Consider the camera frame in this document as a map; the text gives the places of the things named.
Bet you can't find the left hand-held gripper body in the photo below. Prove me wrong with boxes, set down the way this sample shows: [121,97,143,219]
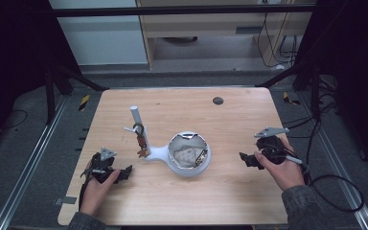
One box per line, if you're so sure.
[80,147,123,185]

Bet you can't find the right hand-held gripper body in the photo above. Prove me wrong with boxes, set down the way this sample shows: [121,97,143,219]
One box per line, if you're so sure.
[254,126,304,166]

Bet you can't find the olive cord orange keychain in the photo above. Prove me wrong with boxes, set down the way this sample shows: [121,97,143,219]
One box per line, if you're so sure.
[132,123,151,159]

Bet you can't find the white key holder stand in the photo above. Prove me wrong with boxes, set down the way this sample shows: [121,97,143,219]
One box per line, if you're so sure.
[123,104,212,177]

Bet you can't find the white bowl with silver rim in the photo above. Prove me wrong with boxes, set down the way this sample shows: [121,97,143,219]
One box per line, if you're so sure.
[167,131,210,171]

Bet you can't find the patterned grey pouch with ring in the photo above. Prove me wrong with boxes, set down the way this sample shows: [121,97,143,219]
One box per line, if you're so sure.
[172,146,209,168]

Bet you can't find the person's left hand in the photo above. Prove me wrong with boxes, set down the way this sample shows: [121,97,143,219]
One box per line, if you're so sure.
[80,160,122,218]

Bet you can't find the person's right hand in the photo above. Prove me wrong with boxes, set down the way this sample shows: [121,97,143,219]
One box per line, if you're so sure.
[254,137,306,192]

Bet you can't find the grey tape strip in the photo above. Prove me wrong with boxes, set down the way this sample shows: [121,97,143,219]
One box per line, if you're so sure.
[55,195,78,206]

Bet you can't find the yellow black hazard tape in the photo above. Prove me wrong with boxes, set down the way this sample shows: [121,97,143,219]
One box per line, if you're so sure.
[282,91,301,106]
[78,94,91,112]

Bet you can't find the black metal stand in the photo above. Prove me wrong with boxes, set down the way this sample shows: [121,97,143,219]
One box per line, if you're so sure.
[255,60,323,122]
[43,61,109,127]

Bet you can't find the black curtain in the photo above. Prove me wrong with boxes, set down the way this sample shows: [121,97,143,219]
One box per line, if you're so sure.
[0,0,81,154]
[295,0,368,180]

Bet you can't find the white cabinet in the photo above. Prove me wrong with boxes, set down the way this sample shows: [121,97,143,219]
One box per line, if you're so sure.
[48,0,149,66]

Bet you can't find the light wooden desk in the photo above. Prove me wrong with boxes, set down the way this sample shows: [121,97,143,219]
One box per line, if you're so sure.
[135,0,314,70]

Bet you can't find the black horizontal crossbar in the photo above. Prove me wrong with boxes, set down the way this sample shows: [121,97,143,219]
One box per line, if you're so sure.
[49,4,318,18]

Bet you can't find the left hand-held gripper black cable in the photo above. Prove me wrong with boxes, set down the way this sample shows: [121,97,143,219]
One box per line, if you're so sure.
[78,172,92,210]

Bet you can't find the hand-held gripper black cable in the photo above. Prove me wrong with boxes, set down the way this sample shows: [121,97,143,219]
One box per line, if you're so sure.
[300,161,312,186]
[78,172,92,210]

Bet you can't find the black floor cables bundle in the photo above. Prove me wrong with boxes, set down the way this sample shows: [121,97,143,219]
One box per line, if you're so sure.
[282,90,341,140]

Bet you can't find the right hand-held gripper black cable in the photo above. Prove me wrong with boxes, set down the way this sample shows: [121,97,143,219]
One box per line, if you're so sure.
[300,161,312,186]

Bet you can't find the aluminium floor rail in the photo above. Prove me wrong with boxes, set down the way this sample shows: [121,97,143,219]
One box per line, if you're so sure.
[300,92,368,230]
[0,95,69,230]

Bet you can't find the thin black floor cable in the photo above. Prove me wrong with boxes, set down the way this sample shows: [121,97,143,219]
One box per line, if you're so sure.
[0,109,29,130]

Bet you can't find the black looped floor cable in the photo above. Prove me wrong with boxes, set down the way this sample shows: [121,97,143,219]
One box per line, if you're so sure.
[306,120,365,214]

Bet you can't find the black hanging desk cables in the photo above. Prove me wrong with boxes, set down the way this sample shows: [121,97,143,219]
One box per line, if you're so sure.
[256,11,299,69]

